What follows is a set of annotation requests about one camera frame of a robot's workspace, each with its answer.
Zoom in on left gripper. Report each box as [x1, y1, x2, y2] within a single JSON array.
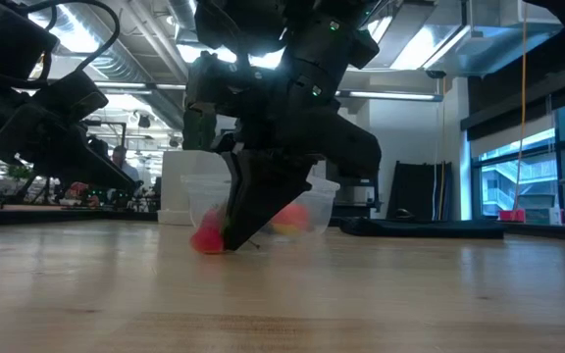
[[0, 71, 137, 193]]

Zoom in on black gantry rig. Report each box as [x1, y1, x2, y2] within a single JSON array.
[[83, 120, 128, 148]]

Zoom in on teal and white box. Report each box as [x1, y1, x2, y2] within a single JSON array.
[[525, 206, 564, 226]]

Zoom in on green leafy plant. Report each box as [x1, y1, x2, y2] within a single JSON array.
[[6, 164, 33, 180]]

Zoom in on long tube light fixture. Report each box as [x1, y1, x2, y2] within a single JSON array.
[[335, 89, 444, 103]]

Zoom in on small red toy strawberry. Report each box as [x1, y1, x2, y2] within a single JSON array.
[[189, 204, 229, 256]]

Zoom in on black equipment cart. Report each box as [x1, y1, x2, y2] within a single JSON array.
[[329, 174, 383, 219]]

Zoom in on black robot arms workstation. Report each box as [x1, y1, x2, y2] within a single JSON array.
[[56, 178, 161, 212]]

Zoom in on clear plastic tupperware container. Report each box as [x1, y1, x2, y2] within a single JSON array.
[[180, 174, 341, 237]]

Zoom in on round silver air duct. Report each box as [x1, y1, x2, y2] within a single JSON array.
[[22, 0, 190, 128]]

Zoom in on orange hanging cord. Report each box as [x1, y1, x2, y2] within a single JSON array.
[[513, 0, 530, 212]]

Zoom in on black leaning panel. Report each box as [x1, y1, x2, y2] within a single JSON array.
[[387, 160, 453, 222]]

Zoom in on black aluminium table frame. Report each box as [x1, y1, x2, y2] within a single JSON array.
[[0, 205, 565, 242]]

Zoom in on pink box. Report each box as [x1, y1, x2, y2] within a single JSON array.
[[497, 209, 527, 224]]

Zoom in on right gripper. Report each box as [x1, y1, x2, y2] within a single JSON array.
[[218, 92, 383, 252]]

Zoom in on person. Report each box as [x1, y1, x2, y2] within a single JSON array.
[[109, 144, 142, 183]]

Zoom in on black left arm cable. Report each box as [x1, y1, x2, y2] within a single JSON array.
[[15, 0, 122, 75]]

